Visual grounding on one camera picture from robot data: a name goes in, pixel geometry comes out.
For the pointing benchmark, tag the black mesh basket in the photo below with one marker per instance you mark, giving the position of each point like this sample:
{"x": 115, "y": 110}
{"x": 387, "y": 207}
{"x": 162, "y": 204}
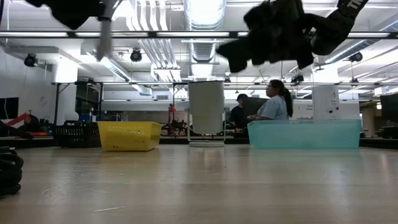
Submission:
{"x": 76, "y": 135}

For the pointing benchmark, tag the silver ceiling duct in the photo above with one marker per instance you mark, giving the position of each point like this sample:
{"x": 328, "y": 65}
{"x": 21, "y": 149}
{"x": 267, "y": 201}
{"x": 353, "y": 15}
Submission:
{"x": 203, "y": 49}

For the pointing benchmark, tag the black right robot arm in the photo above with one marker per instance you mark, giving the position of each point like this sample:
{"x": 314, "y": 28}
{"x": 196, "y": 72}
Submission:
{"x": 335, "y": 28}

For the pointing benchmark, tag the yellow plastic bin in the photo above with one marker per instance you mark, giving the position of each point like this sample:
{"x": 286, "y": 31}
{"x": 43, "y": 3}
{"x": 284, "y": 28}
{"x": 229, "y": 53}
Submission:
{"x": 129, "y": 135}

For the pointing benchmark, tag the person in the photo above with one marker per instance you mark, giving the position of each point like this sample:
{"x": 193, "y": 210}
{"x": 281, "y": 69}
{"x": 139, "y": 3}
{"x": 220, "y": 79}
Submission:
{"x": 275, "y": 109}
{"x": 238, "y": 116}

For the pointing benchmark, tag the white cylindrical container on stand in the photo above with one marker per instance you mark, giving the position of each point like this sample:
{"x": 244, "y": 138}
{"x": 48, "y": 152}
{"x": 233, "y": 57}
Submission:
{"x": 206, "y": 105}

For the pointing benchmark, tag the teal translucent plastic bin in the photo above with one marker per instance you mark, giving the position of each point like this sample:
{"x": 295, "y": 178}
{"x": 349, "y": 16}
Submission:
{"x": 304, "y": 133}

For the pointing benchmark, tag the black monitor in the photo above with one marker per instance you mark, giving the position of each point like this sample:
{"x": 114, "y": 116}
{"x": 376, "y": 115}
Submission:
{"x": 8, "y": 108}
{"x": 389, "y": 107}

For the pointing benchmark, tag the white pillar with sign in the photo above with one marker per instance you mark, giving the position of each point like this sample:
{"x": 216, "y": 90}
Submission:
{"x": 326, "y": 99}

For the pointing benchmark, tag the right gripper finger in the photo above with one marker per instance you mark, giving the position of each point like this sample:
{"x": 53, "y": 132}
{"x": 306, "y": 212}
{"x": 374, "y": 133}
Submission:
{"x": 237, "y": 54}

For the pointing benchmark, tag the black ceiling spotlight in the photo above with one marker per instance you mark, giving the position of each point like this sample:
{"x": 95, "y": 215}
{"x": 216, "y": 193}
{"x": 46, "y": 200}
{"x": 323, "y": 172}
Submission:
{"x": 297, "y": 78}
{"x": 356, "y": 57}
{"x": 30, "y": 60}
{"x": 136, "y": 55}

